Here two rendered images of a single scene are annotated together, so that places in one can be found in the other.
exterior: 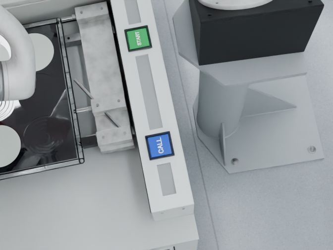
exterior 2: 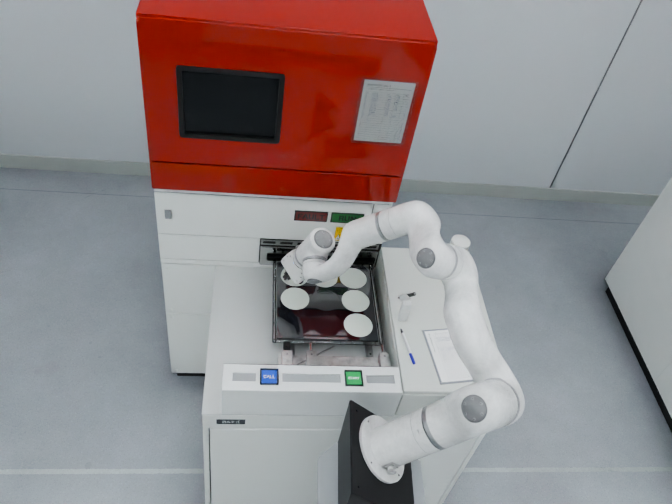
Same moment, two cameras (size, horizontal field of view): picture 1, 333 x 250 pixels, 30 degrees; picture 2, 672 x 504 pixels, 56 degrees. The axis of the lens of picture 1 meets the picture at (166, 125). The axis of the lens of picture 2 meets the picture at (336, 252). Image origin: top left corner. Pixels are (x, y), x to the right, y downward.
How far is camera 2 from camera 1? 1.15 m
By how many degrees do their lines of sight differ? 45
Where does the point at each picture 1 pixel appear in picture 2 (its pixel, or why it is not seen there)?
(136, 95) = (310, 369)
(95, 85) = (329, 359)
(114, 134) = (288, 360)
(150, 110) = (297, 377)
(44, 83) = (334, 328)
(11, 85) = (308, 263)
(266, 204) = not seen: outside the picture
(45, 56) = (354, 331)
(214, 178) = not seen: outside the picture
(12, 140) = (297, 305)
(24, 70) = (315, 267)
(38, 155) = (283, 317)
